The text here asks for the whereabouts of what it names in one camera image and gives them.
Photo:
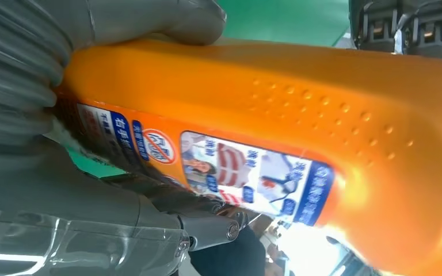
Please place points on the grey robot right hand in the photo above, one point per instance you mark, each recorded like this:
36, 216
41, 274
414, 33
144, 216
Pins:
72, 205

